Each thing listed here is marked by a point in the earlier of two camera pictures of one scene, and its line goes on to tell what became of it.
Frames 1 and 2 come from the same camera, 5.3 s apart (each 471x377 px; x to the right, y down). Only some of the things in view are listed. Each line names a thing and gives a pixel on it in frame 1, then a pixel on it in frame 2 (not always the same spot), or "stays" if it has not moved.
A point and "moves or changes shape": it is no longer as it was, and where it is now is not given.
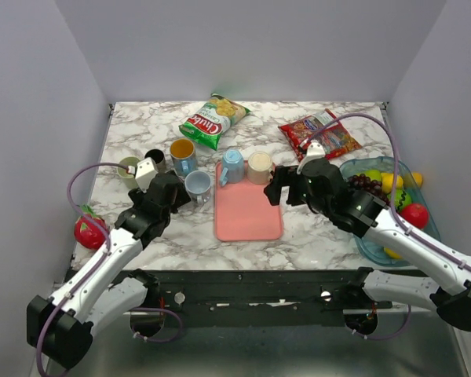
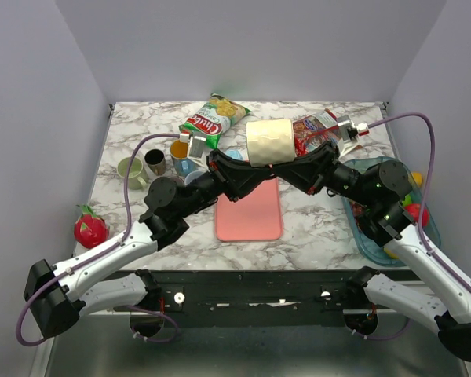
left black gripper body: (182, 198) to (208, 187)
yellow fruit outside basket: (415, 178) stays
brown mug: (158, 159) stays
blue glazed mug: (183, 153) stays
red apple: (416, 214) stays
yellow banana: (392, 254) stays
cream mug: (259, 168) moves or changes shape
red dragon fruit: (87, 234) stays
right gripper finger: (283, 176) to (318, 160)
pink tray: (243, 212) stays
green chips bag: (209, 122) stays
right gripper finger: (296, 196) to (308, 183)
